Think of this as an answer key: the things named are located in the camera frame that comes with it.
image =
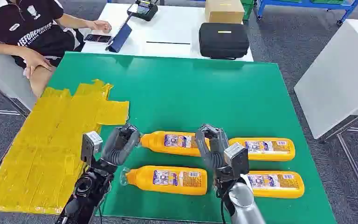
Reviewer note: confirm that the person's right hand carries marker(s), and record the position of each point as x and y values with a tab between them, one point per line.
35	60

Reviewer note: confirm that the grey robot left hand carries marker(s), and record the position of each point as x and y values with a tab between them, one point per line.
120	145

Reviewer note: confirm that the person's left hand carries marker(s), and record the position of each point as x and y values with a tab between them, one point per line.
100	26

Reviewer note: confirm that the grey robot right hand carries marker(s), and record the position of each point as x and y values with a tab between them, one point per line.
211	154

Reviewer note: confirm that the orange drink bottle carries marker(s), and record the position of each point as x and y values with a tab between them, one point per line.
169	181
265	149
172	142
277	184

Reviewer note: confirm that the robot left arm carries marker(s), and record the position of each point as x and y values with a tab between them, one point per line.
86	191

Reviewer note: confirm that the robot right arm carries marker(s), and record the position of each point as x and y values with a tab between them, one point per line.
244	204

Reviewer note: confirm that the black smartphone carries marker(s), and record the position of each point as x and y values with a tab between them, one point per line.
97	38

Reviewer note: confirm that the blue tablet cover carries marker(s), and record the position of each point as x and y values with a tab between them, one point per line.
120	38

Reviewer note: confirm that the person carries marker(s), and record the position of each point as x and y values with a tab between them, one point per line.
27	28

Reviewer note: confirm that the grey bench table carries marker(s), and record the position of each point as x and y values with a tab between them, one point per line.
3	77

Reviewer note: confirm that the black handheld controller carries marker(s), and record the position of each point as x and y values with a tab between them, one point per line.
143	10

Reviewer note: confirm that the green table mat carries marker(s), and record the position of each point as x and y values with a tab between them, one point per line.
182	99

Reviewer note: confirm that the black tape strip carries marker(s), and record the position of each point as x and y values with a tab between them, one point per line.
168	43

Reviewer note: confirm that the yellow sheet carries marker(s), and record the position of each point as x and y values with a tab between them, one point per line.
49	142

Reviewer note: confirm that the black zip case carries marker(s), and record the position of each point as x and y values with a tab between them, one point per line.
223	40

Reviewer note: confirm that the cardboard box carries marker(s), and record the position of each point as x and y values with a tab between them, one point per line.
224	11

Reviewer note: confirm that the green crate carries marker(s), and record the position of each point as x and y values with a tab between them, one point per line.
248	7

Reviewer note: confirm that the large white side table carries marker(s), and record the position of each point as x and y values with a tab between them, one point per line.
342	77

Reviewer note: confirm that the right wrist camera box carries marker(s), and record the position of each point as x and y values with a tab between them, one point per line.
236	159

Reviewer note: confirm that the blue cart frame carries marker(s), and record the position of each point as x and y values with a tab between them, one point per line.
305	3

